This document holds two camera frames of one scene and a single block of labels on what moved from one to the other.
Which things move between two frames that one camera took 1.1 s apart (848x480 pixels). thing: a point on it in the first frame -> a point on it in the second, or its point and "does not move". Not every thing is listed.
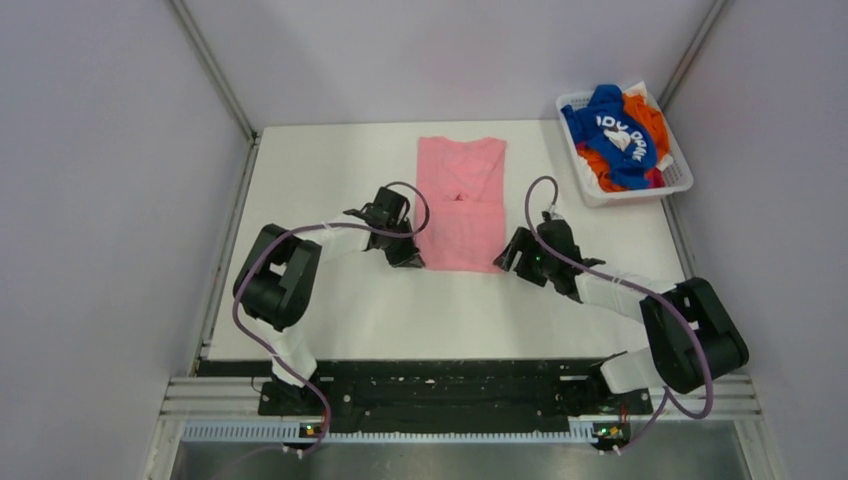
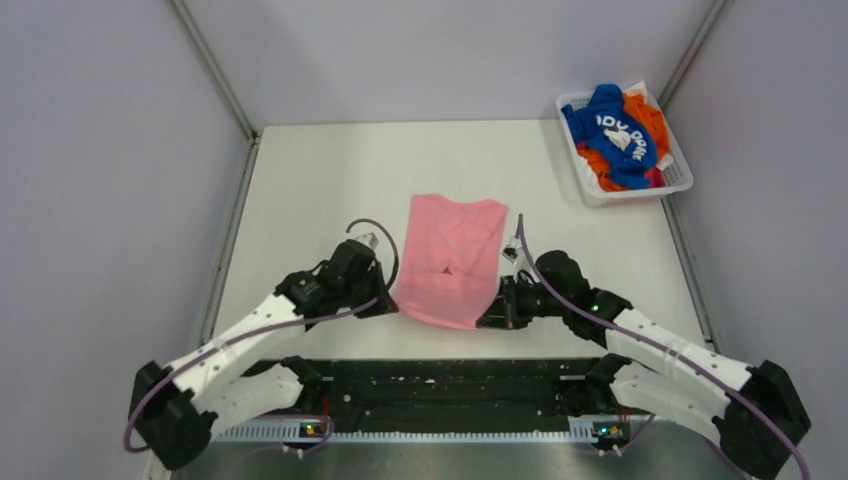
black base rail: (453, 396) does not move
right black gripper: (520, 242) -> (504, 311)
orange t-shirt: (653, 121) does not move
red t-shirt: (657, 180) does not move
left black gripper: (408, 255) -> (385, 302)
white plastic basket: (677, 177) does not move
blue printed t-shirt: (602, 128) does not move
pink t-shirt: (463, 182) -> (450, 260)
